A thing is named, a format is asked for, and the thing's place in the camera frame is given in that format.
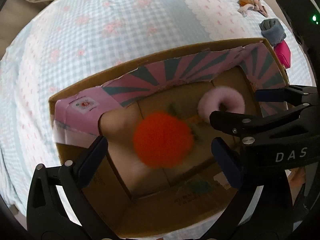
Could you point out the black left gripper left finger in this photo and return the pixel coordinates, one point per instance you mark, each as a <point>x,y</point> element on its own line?
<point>57,206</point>

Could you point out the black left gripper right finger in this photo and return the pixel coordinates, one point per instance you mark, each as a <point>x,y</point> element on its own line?
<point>262,206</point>

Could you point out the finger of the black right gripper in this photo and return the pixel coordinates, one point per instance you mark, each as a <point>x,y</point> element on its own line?
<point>241,125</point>
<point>289,94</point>

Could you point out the magenta plush pouch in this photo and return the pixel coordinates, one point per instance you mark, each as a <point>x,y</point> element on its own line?
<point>283,53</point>

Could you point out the blue-grey plush cloth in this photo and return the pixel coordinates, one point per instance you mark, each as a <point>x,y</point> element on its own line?
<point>273,31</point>

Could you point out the pink fluffy scrunchie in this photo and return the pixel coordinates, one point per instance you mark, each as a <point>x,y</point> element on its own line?
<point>220,98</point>

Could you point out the red fluffy pom-pom scrunchie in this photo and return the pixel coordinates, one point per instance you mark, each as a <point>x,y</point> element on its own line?
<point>162,140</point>

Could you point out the pink fabric bow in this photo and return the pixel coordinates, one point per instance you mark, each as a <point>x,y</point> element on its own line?
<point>260,8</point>

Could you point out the cardboard box with pink lining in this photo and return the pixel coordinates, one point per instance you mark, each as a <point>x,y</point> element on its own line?
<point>158,173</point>

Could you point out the checked blue pink bedspread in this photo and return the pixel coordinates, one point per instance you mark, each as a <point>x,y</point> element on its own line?
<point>71,40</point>

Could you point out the beige curtain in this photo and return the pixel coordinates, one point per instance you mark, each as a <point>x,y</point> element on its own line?
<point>15,15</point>

